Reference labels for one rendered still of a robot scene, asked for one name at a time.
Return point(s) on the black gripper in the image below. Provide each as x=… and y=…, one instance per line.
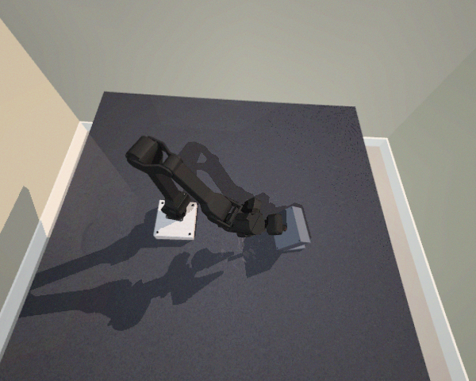
x=274, y=226

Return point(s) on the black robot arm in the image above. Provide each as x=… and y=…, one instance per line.
x=146, y=155

